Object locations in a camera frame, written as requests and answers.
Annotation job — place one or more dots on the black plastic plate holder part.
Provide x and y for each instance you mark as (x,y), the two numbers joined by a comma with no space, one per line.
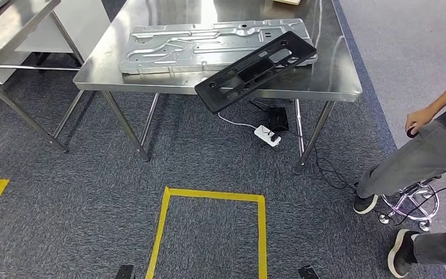
(215,92)

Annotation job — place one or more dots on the small black remote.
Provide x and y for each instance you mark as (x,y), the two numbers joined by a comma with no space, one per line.
(411,133)

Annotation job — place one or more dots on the stainless steel workbench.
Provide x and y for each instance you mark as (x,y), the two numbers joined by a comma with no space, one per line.
(150,9)

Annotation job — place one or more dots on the white power strip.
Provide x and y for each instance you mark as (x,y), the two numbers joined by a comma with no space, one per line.
(265,134)

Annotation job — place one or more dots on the black power adapter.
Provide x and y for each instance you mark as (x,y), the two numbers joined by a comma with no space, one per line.
(278,119)

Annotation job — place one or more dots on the pressed sheet metal panel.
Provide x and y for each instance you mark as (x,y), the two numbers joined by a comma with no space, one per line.
(169,50)

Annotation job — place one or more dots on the tan board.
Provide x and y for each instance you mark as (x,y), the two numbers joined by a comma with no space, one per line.
(286,1)

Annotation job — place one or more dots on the person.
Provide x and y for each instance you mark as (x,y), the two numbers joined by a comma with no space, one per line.
(419,161)

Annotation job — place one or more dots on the chrome stool base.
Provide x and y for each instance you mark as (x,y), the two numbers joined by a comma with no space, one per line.
(415,190)

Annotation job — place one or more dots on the stainless steel table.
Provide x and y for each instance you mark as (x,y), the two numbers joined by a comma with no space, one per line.
(11,23)

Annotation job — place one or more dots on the white pedestal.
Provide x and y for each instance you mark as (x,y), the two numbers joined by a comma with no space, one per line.
(88,27)

